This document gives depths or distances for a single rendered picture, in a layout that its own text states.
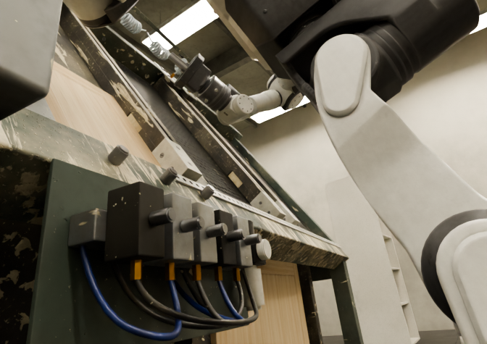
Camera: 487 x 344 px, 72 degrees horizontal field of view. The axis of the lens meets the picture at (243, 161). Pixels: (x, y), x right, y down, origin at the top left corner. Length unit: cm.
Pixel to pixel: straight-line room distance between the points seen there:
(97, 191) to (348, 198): 432
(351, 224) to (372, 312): 105
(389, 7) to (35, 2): 50
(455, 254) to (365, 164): 16
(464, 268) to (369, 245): 412
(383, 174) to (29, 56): 43
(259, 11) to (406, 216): 43
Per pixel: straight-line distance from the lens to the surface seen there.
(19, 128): 51
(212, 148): 155
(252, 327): 140
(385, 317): 454
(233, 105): 105
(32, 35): 27
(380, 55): 59
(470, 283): 44
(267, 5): 67
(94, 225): 44
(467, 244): 44
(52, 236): 46
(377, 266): 452
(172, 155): 84
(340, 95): 53
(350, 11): 65
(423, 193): 50
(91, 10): 68
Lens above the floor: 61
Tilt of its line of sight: 23 degrees up
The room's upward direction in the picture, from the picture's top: 7 degrees counter-clockwise
